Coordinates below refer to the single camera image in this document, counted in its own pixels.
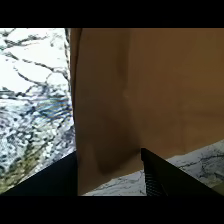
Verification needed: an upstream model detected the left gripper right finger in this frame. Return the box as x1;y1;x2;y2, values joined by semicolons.
140;147;221;197

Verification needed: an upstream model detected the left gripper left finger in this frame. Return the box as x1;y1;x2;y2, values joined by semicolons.
1;150;79;197

